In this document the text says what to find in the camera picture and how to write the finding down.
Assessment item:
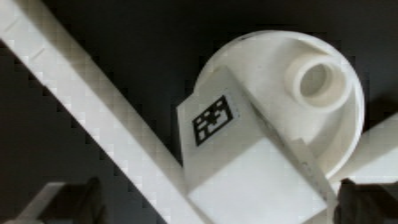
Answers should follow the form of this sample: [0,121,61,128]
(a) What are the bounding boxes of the white round stool seat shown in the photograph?
[198,30,365,175]

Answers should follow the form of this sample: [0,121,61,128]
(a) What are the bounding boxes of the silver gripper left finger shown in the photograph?
[11,177,107,224]

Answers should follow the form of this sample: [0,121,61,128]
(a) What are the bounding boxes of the white stool leg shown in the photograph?
[178,68,337,224]

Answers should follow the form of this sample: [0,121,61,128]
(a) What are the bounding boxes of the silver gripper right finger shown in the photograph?
[335,179,398,224]

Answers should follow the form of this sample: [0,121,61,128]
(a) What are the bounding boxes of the white right fence bar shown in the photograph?
[331,113,398,187]

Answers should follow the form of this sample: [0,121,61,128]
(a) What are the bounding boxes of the white fence bar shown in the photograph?
[0,0,212,224]
[331,113,398,187]

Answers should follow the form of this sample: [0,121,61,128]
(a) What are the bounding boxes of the white front fence bar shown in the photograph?
[0,0,212,224]

